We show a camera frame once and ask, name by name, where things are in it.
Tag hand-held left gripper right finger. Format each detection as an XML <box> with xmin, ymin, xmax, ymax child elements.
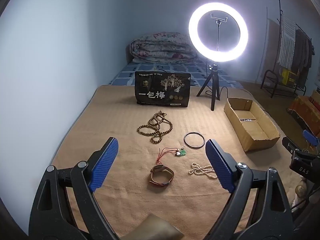
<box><xmin>205</xmin><ymin>139</ymin><xmax>294</xmax><ymax>240</ymax></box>

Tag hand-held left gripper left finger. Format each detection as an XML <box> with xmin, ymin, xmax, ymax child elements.
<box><xmin>29</xmin><ymin>137</ymin><xmax>119</xmax><ymax>240</ymax></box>

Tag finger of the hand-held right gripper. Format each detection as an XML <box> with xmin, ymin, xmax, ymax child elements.
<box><xmin>302</xmin><ymin>129</ymin><xmax>318</xmax><ymax>146</ymax></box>
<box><xmin>282</xmin><ymin>136</ymin><xmax>304</xmax><ymax>155</ymax></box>

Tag white pearl necklace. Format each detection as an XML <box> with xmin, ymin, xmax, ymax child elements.
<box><xmin>188</xmin><ymin>162</ymin><xmax>217</xmax><ymax>180</ymax></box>

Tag green pendant with red cord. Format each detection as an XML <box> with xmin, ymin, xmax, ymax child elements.
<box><xmin>156</xmin><ymin>147</ymin><xmax>187</xmax><ymax>167</ymax></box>

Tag black bangle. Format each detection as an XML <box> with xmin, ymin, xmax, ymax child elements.
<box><xmin>184</xmin><ymin>132</ymin><xmax>206</xmax><ymax>149</ymax></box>

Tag cardboard box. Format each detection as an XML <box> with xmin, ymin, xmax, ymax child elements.
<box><xmin>224</xmin><ymin>97</ymin><xmax>280</xmax><ymax>152</ymax></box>

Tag brown leather strap watch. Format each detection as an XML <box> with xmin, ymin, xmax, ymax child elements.
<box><xmin>149</xmin><ymin>164</ymin><xmax>175</xmax><ymax>187</ymax></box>

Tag person's right hand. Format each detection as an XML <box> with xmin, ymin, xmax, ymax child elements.
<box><xmin>292</xmin><ymin>177</ymin><xmax>310</xmax><ymax>207</ymax></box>

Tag orange patterned cloth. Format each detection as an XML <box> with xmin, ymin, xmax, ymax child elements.
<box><xmin>287</xmin><ymin>90</ymin><xmax>320</xmax><ymax>135</ymax></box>

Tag yellow box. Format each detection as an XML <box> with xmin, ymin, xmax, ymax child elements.
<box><xmin>282</xmin><ymin>69</ymin><xmax>298</xmax><ymax>85</ymax></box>

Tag black tripod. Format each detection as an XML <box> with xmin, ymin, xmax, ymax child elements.
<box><xmin>196</xmin><ymin>62</ymin><xmax>221</xmax><ymax>111</ymax></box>

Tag olive brown cloth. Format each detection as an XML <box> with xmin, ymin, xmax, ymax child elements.
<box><xmin>135</xmin><ymin>214</ymin><xmax>184</xmax><ymax>240</ymax></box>

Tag dark hanging clothes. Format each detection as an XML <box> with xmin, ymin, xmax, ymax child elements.
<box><xmin>291</xmin><ymin>29</ymin><xmax>314</xmax><ymax>88</ymax></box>

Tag black printed snack bag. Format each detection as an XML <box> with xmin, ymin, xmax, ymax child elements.
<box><xmin>134</xmin><ymin>71</ymin><xmax>192</xmax><ymax>107</ymax></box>

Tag blue patterned bedsheet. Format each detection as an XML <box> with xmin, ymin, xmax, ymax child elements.
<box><xmin>108</xmin><ymin>60</ymin><xmax>244</xmax><ymax>88</ymax></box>

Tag white hanging towel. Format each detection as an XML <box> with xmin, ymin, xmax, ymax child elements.
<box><xmin>279</xmin><ymin>15</ymin><xmax>297</xmax><ymax>68</ymax></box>

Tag clothes rack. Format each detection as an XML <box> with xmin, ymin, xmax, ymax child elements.
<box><xmin>277</xmin><ymin>0</ymin><xmax>315</xmax><ymax>93</ymax></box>

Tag folded floral quilt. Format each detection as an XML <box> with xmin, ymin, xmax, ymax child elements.
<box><xmin>129</xmin><ymin>32</ymin><xmax>200</xmax><ymax>64</ymax></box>

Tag brown wooden bead necklace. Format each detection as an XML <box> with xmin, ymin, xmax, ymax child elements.
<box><xmin>137</xmin><ymin>110</ymin><xmax>173</xmax><ymax>144</ymax></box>

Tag black ring light cable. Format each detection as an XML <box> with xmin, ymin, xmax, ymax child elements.
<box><xmin>205</xmin><ymin>64</ymin><xmax>244</xmax><ymax>98</ymax></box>

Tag white ring light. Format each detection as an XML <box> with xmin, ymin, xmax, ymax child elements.
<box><xmin>189</xmin><ymin>2</ymin><xmax>249</xmax><ymax>62</ymax></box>

